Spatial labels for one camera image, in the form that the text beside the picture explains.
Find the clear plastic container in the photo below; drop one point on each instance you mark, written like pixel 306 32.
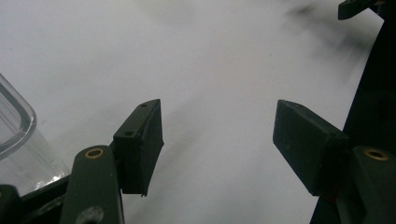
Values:
pixel 18 124

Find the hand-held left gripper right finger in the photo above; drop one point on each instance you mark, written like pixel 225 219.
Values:
pixel 308 146

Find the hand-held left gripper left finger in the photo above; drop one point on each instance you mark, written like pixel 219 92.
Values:
pixel 140 146

